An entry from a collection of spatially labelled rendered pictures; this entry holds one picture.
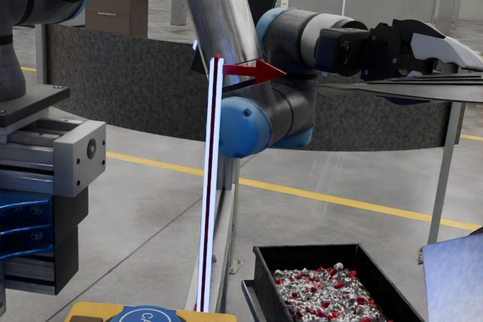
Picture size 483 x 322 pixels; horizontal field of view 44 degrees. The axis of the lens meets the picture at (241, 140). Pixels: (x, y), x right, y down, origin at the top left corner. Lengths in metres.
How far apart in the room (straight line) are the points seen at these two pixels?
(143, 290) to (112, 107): 0.79
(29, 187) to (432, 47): 0.64
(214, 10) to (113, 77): 1.91
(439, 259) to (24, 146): 0.64
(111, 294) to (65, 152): 1.54
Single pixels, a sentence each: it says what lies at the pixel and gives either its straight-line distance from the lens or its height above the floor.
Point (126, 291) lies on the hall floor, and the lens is 2.45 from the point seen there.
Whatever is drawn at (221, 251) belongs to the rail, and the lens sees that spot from 0.90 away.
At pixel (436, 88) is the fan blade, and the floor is 1.18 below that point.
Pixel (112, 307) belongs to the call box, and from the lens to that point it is 0.37.
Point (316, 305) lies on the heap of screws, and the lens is 0.80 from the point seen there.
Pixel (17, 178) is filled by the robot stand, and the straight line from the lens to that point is 0.99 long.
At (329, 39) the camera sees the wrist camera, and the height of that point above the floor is 1.20.
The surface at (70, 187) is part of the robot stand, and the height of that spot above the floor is 0.92.
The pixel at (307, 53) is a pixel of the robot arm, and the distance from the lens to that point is 0.78.
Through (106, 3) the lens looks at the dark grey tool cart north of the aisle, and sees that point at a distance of 7.40.
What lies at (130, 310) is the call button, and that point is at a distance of 0.35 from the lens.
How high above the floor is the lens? 1.27
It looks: 17 degrees down
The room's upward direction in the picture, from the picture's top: 4 degrees clockwise
